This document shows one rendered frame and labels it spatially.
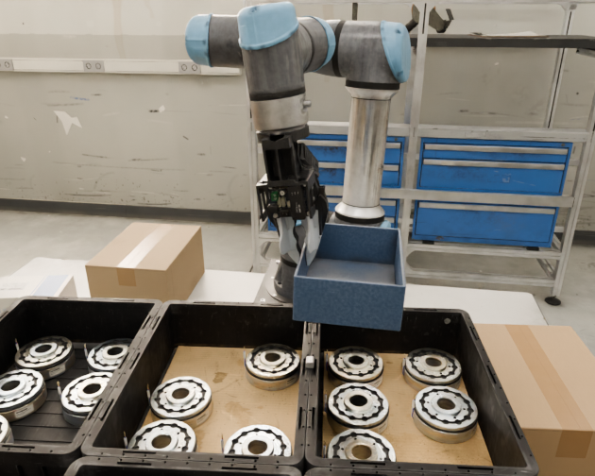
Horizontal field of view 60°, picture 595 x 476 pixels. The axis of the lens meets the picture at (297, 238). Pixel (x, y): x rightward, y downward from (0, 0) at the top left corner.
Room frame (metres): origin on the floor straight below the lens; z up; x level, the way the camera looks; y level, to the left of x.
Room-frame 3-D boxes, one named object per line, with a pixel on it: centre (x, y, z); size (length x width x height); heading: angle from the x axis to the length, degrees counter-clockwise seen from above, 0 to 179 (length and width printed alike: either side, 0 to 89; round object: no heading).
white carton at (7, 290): (1.21, 0.72, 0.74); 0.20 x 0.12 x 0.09; 94
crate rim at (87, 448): (0.70, 0.13, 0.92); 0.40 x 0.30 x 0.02; 177
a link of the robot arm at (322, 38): (0.80, 0.01, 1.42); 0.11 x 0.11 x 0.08; 67
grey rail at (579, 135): (2.62, -0.59, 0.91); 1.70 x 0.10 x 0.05; 81
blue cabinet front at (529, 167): (2.53, -0.98, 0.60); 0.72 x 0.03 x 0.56; 81
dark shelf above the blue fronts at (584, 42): (2.78, -0.87, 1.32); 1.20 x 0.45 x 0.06; 81
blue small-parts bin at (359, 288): (0.71, -0.08, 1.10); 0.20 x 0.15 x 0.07; 172
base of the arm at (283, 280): (1.19, -0.01, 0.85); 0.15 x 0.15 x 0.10
